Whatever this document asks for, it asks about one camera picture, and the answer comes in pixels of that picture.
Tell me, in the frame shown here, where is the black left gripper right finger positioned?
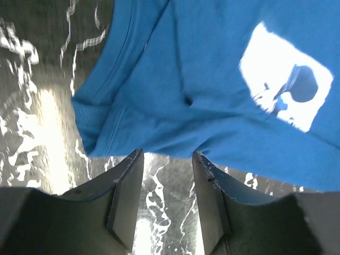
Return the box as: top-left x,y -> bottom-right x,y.
192,152 -> 332,254

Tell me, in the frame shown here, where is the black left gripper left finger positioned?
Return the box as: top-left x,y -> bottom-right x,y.
1,150 -> 144,254

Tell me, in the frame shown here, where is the blue printed t shirt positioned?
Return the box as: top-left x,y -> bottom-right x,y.
72,1 -> 339,191

